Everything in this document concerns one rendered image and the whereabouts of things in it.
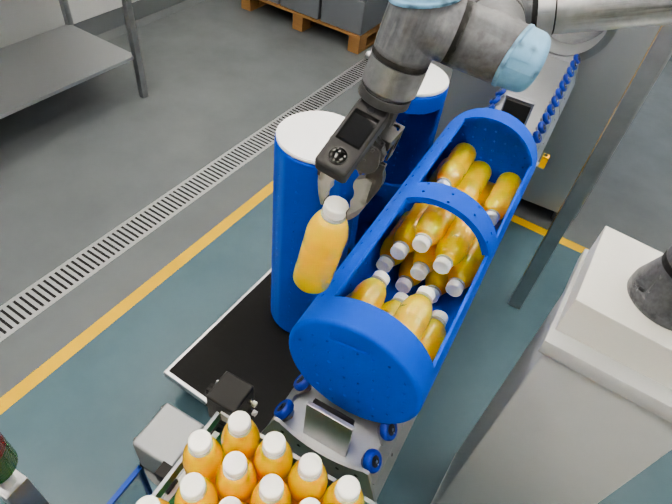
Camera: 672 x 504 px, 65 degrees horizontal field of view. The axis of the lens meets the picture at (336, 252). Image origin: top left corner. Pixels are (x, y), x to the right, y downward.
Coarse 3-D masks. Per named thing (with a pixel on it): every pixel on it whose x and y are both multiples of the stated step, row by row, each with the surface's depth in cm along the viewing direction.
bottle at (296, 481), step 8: (296, 464) 90; (296, 472) 89; (320, 472) 88; (288, 480) 91; (296, 480) 88; (304, 480) 87; (312, 480) 87; (320, 480) 89; (296, 488) 89; (304, 488) 88; (312, 488) 88; (320, 488) 89; (296, 496) 90; (304, 496) 89; (312, 496) 89; (320, 496) 91
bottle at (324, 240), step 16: (320, 224) 82; (336, 224) 81; (304, 240) 86; (320, 240) 83; (336, 240) 83; (304, 256) 87; (320, 256) 85; (336, 256) 86; (304, 272) 90; (320, 272) 88; (304, 288) 92; (320, 288) 92
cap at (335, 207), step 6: (330, 198) 81; (336, 198) 82; (342, 198) 82; (324, 204) 80; (330, 204) 80; (336, 204) 81; (342, 204) 81; (324, 210) 81; (330, 210) 80; (336, 210) 80; (342, 210) 80; (330, 216) 80; (336, 216) 80; (342, 216) 80
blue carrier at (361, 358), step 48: (480, 144) 154; (528, 144) 142; (432, 192) 118; (480, 240) 117; (336, 288) 100; (336, 336) 95; (384, 336) 90; (336, 384) 105; (384, 384) 96; (432, 384) 99
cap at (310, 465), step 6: (306, 456) 88; (312, 456) 88; (318, 456) 88; (300, 462) 87; (306, 462) 87; (312, 462) 87; (318, 462) 87; (300, 468) 86; (306, 468) 87; (312, 468) 87; (318, 468) 87; (306, 474) 86; (312, 474) 86; (318, 474) 87
